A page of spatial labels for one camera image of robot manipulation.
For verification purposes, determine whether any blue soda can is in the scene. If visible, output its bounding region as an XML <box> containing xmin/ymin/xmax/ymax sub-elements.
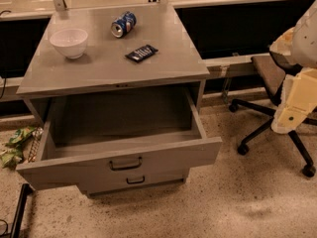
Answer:
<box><xmin>111</xmin><ymin>11</ymin><xmax>137</xmax><ymax>38</ymax></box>

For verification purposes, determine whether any black office chair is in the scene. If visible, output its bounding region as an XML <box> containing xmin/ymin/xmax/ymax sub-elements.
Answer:
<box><xmin>229</xmin><ymin>52</ymin><xmax>316</xmax><ymax>178</ymax></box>

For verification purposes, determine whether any green chip bag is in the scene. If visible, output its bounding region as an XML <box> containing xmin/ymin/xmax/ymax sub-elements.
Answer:
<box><xmin>0</xmin><ymin>126</ymin><xmax>36</xmax><ymax>169</ymax></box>

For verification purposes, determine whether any white ceramic bowl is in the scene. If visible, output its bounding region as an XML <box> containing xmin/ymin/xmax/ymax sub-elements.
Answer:
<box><xmin>50</xmin><ymin>28</ymin><xmax>88</xmax><ymax>59</ymax></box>

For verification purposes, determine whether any black top drawer handle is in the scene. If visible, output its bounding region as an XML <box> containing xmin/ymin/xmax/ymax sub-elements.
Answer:
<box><xmin>109</xmin><ymin>157</ymin><xmax>143</xmax><ymax>172</ymax></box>

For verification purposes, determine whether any black lower drawer handle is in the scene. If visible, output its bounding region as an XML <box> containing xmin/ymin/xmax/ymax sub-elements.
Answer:
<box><xmin>126</xmin><ymin>176</ymin><xmax>146</xmax><ymax>184</ymax></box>

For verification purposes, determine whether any dark blue rxbar wrapper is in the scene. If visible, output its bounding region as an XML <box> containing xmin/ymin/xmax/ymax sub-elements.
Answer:
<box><xmin>126</xmin><ymin>45</ymin><xmax>159</xmax><ymax>62</ymax></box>

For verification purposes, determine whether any black metal stand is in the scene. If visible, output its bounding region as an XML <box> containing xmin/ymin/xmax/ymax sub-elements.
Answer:
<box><xmin>0</xmin><ymin>183</ymin><xmax>33</xmax><ymax>238</ymax></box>

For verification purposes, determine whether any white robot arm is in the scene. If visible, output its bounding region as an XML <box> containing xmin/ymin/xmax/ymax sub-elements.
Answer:
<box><xmin>269</xmin><ymin>1</ymin><xmax>317</xmax><ymax>134</ymax></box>

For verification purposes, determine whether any grey drawer cabinet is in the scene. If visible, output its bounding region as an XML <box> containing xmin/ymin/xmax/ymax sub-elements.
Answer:
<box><xmin>15</xmin><ymin>2</ymin><xmax>223</xmax><ymax>198</ymax></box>

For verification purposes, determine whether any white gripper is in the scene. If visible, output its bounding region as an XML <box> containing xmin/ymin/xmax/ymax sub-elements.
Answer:
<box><xmin>270</xmin><ymin>67</ymin><xmax>317</xmax><ymax>134</ymax></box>

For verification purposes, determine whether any black drawer handle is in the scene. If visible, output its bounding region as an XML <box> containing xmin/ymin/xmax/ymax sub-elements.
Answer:
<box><xmin>109</xmin><ymin>157</ymin><xmax>143</xmax><ymax>172</ymax></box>
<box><xmin>126</xmin><ymin>176</ymin><xmax>146</xmax><ymax>184</ymax></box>

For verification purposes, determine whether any open grey top drawer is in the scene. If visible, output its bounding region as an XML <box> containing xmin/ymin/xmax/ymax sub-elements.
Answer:
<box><xmin>17</xmin><ymin>85</ymin><xmax>222</xmax><ymax>195</ymax></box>

